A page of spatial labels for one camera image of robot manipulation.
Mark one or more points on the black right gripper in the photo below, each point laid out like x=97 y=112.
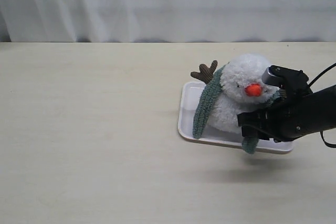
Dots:
x=287 y=121

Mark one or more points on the green fleece scarf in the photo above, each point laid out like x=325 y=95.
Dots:
x=207 y=103

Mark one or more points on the white plush snowman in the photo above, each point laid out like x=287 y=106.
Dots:
x=236 y=87

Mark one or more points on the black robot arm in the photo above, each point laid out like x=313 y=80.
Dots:
x=329 y=109

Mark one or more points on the white rectangular plastic tray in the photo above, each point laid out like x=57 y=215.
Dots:
x=191 y=93

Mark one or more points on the white backdrop curtain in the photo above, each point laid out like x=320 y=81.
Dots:
x=167 y=20

